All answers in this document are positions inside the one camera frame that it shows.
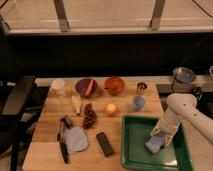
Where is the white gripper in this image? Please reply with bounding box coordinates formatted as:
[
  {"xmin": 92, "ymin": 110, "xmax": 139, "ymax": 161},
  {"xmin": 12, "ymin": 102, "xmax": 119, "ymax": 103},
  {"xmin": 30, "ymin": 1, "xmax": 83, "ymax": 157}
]
[{"xmin": 150, "ymin": 111, "xmax": 182, "ymax": 147}]

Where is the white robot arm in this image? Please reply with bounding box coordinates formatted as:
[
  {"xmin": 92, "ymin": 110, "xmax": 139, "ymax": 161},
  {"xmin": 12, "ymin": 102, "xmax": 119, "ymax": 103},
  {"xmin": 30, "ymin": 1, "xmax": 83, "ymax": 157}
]
[{"xmin": 151, "ymin": 93, "xmax": 213, "ymax": 146}]

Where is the blue plastic cup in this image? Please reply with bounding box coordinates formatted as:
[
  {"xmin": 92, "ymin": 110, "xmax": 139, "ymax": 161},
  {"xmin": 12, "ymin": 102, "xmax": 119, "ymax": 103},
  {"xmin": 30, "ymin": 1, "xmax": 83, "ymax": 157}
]
[{"xmin": 133, "ymin": 96, "xmax": 145, "ymax": 111}]

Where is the small metal cup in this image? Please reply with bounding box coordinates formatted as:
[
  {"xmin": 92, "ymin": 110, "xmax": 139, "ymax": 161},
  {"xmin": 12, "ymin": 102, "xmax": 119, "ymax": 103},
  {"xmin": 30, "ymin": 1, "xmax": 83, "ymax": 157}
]
[{"xmin": 136, "ymin": 82, "xmax": 147, "ymax": 95}]

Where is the white paper cup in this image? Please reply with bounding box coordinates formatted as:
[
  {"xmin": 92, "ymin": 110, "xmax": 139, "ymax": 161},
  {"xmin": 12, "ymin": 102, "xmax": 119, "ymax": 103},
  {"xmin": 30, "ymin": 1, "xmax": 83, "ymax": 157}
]
[{"xmin": 51, "ymin": 79, "xmax": 66, "ymax": 96}]

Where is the green plastic tray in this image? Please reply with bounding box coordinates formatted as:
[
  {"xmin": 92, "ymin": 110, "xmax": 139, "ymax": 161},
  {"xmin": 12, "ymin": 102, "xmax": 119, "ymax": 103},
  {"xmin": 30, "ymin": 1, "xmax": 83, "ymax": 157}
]
[{"xmin": 121, "ymin": 115, "xmax": 194, "ymax": 171}]

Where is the orange fruit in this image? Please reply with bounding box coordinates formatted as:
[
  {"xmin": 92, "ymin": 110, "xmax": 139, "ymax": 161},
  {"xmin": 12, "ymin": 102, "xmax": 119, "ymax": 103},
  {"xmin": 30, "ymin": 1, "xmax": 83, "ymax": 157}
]
[{"xmin": 105, "ymin": 104, "xmax": 117, "ymax": 116}]

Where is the black rectangular remote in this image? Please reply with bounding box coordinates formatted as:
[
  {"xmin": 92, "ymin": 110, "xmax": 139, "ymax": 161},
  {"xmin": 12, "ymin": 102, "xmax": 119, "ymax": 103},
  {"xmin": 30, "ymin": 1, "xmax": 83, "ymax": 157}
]
[{"xmin": 96, "ymin": 132, "xmax": 114, "ymax": 157}]

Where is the metal pot on stove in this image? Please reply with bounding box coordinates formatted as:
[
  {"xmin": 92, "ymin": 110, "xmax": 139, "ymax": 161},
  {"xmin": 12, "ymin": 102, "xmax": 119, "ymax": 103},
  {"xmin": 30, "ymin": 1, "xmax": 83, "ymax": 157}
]
[{"xmin": 171, "ymin": 67, "xmax": 196, "ymax": 92}]

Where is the orange bowl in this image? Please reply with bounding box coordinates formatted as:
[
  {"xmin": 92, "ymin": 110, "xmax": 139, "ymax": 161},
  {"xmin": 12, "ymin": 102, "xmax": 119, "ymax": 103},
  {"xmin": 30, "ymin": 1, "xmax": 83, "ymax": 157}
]
[{"xmin": 104, "ymin": 76, "xmax": 125, "ymax": 96}]

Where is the bunch of purple grapes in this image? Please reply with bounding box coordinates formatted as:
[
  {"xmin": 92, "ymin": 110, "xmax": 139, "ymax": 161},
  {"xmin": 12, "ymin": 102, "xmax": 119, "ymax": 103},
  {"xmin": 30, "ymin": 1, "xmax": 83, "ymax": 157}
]
[{"xmin": 82, "ymin": 103, "xmax": 97, "ymax": 129}]

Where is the wooden cutting board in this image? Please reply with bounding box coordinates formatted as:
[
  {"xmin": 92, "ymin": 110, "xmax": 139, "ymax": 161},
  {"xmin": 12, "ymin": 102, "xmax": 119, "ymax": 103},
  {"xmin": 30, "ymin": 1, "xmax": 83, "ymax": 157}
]
[{"xmin": 21, "ymin": 78, "xmax": 166, "ymax": 171}]

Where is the blue-grey cloth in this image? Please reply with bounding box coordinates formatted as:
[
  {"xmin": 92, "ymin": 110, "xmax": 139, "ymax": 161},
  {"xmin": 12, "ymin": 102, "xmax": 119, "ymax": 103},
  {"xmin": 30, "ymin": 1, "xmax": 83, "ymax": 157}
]
[{"xmin": 65, "ymin": 127, "xmax": 89, "ymax": 154}]

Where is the orange carrot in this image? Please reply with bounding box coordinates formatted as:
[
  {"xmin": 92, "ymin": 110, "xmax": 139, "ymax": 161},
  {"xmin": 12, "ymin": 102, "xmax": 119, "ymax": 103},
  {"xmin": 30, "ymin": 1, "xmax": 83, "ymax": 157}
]
[{"xmin": 85, "ymin": 79, "xmax": 95, "ymax": 97}]

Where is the purple bowl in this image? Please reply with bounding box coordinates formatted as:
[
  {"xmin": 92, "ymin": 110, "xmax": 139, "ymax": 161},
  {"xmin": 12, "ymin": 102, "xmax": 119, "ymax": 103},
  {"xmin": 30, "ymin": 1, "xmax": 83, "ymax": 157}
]
[{"xmin": 75, "ymin": 78, "xmax": 98, "ymax": 98}]

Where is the black chair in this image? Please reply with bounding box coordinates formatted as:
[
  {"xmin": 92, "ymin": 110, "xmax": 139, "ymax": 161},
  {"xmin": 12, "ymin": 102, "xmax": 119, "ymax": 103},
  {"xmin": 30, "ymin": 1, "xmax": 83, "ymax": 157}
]
[{"xmin": 0, "ymin": 19, "xmax": 38, "ymax": 171}]

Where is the black handled knife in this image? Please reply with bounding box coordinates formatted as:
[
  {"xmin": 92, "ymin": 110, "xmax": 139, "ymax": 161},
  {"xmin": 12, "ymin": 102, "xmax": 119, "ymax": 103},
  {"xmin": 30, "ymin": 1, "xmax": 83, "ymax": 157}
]
[{"xmin": 57, "ymin": 121, "xmax": 69, "ymax": 164}]

